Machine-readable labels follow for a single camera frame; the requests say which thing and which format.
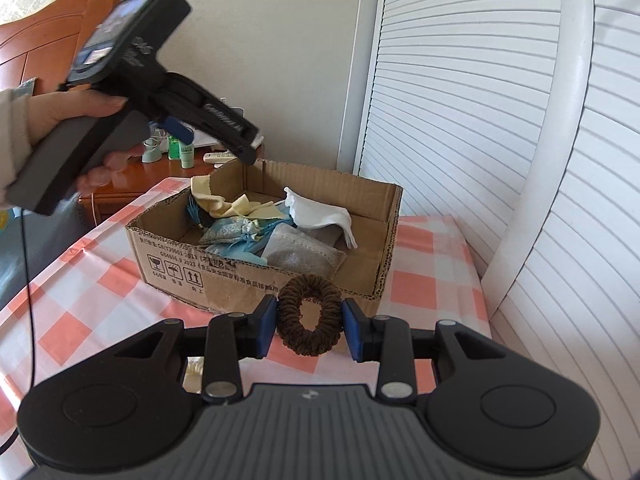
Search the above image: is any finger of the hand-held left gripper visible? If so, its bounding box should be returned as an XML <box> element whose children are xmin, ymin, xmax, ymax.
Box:
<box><xmin>172</xmin><ymin>91</ymin><xmax>264</xmax><ymax>166</ymax></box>
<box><xmin>157</xmin><ymin>114</ymin><xmax>194</xmax><ymax>145</ymax></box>

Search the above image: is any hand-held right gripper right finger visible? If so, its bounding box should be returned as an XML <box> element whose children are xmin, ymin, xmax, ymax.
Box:
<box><xmin>341</xmin><ymin>297</ymin><xmax>504</xmax><ymax>404</ymax></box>

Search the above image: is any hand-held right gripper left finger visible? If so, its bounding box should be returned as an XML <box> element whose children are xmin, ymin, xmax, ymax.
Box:
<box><xmin>115</xmin><ymin>294</ymin><xmax>279</xmax><ymax>404</ymax></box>

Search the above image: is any brown scrunchie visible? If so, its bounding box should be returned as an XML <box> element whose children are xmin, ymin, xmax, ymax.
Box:
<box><xmin>276</xmin><ymin>275</ymin><xmax>344</xmax><ymax>357</ymax></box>

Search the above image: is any grey lace sock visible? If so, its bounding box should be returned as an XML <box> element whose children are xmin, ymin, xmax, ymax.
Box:
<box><xmin>260</xmin><ymin>223</ymin><xmax>347</xmax><ymax>277</ymax></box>

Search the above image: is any pale yellow cloth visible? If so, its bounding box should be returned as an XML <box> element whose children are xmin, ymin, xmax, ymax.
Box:
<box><xmin>191</xmin><ymin>175</ymin><xmax>289</xmax><ymax>222</ymax></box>

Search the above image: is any brown cardboard box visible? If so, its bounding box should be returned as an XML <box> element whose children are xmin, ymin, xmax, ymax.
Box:
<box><xmin>125</xmin><ymin>159</ymin><xmax>405</xmax><ymax>317</ymax></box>

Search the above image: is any person's left hand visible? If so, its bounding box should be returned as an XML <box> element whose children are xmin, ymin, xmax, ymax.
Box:
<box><xmin>25</xmin><ymin>87</ymin><xmax>147</xmax><ymax>196</ymax></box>

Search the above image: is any small desk fan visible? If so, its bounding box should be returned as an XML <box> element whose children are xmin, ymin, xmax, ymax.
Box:
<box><xmin>141</xmin><ymin>127</ymin><xmax>165</xmax><ymax>164</ymax></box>

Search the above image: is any orange wooden nightstand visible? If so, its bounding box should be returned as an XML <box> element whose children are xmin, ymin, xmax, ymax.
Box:
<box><xmin>77</xmin><ymin>127</ymin><xmax>267</xmax><ymax>227</ymax></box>

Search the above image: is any orange wooden headboard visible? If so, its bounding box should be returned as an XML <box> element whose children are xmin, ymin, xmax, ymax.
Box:
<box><xmin>0</xmin><ymin>0</ymin><xmax>122</xmax><ymax>100</ymax></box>

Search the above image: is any pink checkered tablecloth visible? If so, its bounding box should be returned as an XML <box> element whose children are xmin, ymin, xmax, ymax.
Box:
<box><xmin>0</xmin><ymin>176</ymin><xmax>494</xmax><ymax>441</ymax></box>

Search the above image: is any light blue patterned cloth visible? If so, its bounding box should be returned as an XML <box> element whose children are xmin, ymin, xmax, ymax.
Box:
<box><xmin>199</xmin><ymin>214</ymin><xmax>266</xmax><ymax>247</ymax></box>

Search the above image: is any white cloth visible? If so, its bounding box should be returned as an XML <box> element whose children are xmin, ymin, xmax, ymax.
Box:
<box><xmin>283</xmin><ymin>186</ymin><xmax>360</xmax><ymax>250</ymax></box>

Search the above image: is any blue printed bedding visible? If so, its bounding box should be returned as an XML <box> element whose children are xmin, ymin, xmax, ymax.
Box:
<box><xmin>0</xmin><ymin>200</ymin><xmax>87</xmax><ymax>312</ymax></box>

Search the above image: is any white louvered door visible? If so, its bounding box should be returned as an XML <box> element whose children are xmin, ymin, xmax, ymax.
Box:
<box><xmin>352</xmin><ymin>0</ymin><xmax>577</xmax><ymax>274</ymax></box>
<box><xmin>487</xmin><ymin>0</ymin><xmax>640</xmax><ymax>480</ymax></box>

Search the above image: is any black cable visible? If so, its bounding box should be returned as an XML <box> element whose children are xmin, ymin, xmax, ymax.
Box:
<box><xmin>0</xmin><ymin>205</ymin><xmax>37</xmax><ymax>457</ymax></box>

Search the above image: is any white door frame post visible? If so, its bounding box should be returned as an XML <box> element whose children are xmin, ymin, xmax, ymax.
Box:
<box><xmin>480</xmin><ymin>0</ymin><xmax>597</xmax><ymax>322</ymax></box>

